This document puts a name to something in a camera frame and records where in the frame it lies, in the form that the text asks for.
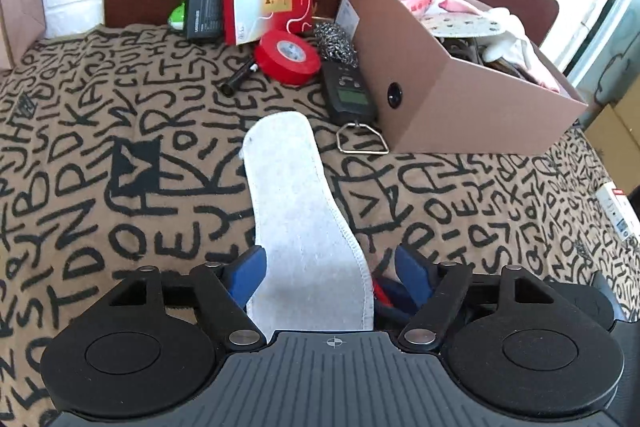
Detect white shoe insole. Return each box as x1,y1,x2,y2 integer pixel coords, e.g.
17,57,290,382
241,112,374,337

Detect red tape roll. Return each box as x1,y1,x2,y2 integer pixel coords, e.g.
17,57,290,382
254,30,321,86

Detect white red small box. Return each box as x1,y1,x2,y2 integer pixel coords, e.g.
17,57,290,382
596,181,639,241

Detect brown letter pattern blanket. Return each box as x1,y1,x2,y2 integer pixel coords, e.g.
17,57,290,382
1,26,639,426

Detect black marker pen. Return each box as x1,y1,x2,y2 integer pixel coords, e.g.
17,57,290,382
219,58,258,98

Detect black digital hanging scale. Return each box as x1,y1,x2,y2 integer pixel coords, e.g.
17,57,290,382
320,61,390,156

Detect stacked cardboard boxes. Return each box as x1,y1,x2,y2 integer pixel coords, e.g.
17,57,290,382
586,78,640,195

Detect brown cardboard storage box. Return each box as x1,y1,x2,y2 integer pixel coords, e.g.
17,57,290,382
337,0,587,155

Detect steel wool scrubber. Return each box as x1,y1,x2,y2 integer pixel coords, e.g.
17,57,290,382
314,20,359,67

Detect white pink glove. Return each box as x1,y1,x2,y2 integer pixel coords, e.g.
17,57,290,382
438,0,561,93

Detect floral round hand mirror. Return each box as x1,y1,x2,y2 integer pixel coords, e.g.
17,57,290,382
420,13,504,38

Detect green bottle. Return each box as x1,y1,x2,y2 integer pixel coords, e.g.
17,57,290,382
167,0,186,31

